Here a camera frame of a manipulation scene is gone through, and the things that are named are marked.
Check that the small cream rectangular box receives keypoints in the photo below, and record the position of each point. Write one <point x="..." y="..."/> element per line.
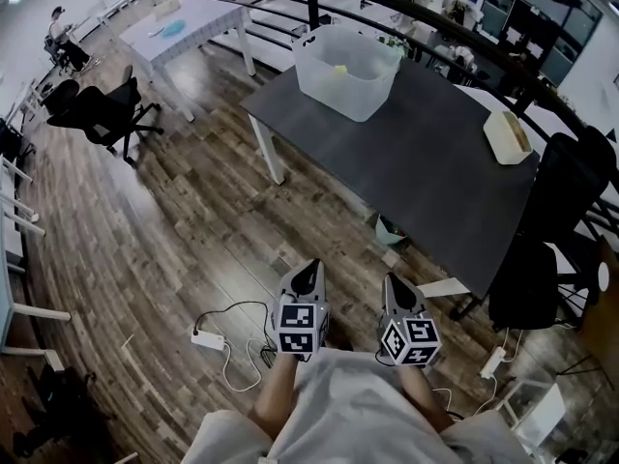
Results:
<point x="505" y="140"/>

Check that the person's right forearm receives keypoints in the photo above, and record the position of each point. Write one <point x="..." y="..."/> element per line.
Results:
<point x="428" y="399"/>

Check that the brown wooden chair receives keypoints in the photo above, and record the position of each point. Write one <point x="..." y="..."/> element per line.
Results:
<point x="602" y="317"/>

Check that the white table with cloth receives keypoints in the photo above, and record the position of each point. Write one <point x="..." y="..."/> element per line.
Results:
<point x="193" y="24"/>

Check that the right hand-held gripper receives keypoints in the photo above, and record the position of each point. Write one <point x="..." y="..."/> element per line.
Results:
<point x="411" y="339"/>

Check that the pale green bin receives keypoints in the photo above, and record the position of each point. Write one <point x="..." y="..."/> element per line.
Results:
<point x="389" y="232"/>

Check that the person's left forearm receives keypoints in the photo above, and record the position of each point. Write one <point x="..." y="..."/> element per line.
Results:
<point x="275" y="394"/>

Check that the black mesh office chair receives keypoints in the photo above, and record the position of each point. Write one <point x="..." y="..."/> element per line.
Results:
<point x="561" y="186"/>

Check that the white power strip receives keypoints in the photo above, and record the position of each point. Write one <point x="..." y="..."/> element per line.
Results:
<point x="493" y="361"/>
<point x="209" y="339"/>

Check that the translucent white plastic basket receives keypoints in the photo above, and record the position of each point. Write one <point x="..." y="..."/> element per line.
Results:
<point x="348" y="92"/>

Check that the blue plate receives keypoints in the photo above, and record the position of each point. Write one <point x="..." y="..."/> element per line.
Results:
<point x="174" y="28"/>

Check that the person's grey shirt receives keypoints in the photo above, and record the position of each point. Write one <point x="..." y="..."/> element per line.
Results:
<point x="358" y="404"/>

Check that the yellow flowers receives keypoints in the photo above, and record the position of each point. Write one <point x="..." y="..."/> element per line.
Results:
<point x="341" y="69"/>

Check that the black curved metal railing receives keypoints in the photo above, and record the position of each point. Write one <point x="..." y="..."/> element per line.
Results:
<point x="435" y="20"/>

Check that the glass window wall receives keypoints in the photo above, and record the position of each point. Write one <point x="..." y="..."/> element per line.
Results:
<point x="537" y="12"/>

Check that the dark grey table white legs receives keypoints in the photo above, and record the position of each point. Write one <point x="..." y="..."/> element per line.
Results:
<point x="411" y="162"/>

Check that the white desk frame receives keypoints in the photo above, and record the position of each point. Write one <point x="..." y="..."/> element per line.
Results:
<point x="19" y="307"/>

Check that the black bag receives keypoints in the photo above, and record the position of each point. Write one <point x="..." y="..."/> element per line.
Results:
<point x="58" y="414"/>

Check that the white storage box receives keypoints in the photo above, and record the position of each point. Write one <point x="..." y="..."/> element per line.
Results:
<point x="537" y="411"/>

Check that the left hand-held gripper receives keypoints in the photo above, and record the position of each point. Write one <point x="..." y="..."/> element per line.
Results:
<point x="301" y="329"/>

